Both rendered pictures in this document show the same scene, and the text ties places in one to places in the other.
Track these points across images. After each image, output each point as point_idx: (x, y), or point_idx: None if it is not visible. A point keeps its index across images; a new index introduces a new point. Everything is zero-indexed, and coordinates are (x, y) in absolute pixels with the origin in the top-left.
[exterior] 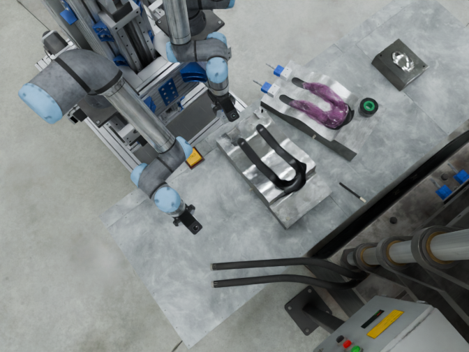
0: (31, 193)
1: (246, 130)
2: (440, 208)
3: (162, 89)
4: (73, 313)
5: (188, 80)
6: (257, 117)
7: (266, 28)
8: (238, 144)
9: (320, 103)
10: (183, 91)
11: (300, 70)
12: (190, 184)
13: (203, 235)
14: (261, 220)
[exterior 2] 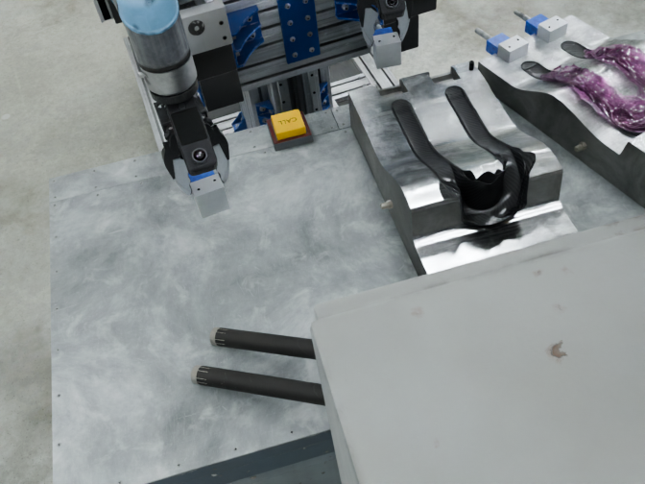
0: (2, 232)
1: (420, 91)
2: None
3: (287, 6)
4: None
5: (345, 16)
6: (458, 79)
7: None
8: (392, 108)
9: (615, 79)
10: (331, 51)
11: (587, 34)
12: (259, 173)
13: (235, 271)
14: (385, 281)
